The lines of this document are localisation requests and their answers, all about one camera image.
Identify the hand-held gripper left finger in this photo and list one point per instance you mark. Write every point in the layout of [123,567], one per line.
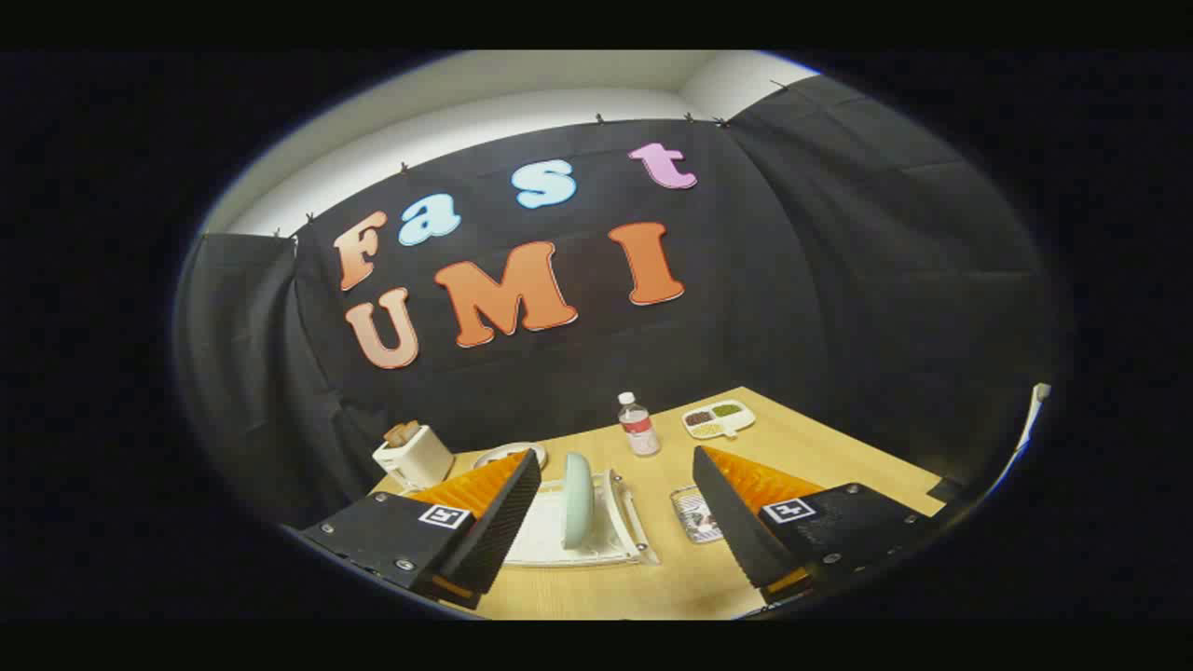
[503,522]

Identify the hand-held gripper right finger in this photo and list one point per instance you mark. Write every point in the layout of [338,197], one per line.
[736,527]

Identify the white dish rack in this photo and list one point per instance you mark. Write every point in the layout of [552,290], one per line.
[541,540]

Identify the light green plate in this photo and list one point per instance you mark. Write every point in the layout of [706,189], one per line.
[578,503]

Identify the beige plate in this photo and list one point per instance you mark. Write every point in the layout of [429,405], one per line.
[494,457]

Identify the white divided dish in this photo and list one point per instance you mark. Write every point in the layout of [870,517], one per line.
[718,419]

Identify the cream toaster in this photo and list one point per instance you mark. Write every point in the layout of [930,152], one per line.
[419,458]

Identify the clear water bottle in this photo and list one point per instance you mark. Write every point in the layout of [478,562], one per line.
[640,433]

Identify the toast slices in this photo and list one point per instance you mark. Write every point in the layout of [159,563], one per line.
[402,432]

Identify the black backdrop cloth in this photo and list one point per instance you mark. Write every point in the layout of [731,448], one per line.
[764,280]

